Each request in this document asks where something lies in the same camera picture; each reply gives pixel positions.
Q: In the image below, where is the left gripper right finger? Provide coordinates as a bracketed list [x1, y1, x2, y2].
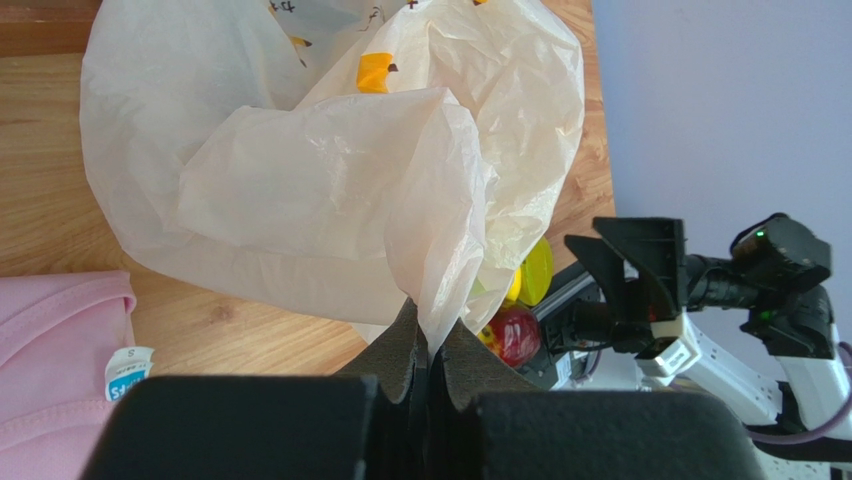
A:
[428, 322, 540, 479]

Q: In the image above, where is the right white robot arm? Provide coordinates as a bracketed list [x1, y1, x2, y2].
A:
[564, 213, 851, 468]

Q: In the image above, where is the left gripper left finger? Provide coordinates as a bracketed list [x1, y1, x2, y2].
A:
[335, 299, 429, 479]

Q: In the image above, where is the banana print plastic bag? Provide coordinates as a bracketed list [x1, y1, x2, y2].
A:
[79, 1, 585, 344]

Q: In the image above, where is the pink folded cloth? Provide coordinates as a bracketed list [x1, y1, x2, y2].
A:
[1, 271, 136, 479]

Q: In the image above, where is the red fake apple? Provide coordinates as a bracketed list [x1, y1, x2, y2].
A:
[477, 303, 542, 368]

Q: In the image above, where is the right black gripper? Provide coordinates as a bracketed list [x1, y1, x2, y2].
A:
[564, 217, 686, 353]

